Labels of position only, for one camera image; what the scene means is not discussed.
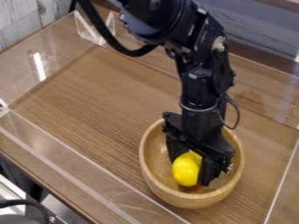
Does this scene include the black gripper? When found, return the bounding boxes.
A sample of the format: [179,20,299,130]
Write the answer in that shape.
[163,100,235,186]

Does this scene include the yellow lemon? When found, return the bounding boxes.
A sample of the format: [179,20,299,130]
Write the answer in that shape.
[172,150,201,187]

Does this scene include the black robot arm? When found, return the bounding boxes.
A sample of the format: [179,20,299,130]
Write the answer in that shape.
[117,0,235,186]

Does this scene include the brown wooden bowl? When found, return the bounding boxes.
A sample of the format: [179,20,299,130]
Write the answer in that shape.
[138,118,245,209]

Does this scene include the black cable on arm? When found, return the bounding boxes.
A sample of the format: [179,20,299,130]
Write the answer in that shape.
[216,94,241,130]

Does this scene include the thick black hose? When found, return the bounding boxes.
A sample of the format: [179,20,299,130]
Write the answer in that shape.
[77,0,158,58]

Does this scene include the black cable lower left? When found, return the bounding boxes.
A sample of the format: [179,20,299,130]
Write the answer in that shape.
[0,199,52,224]

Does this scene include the clear acrylic corner bracket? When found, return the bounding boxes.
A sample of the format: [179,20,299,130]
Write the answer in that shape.
[73,10,116,46]

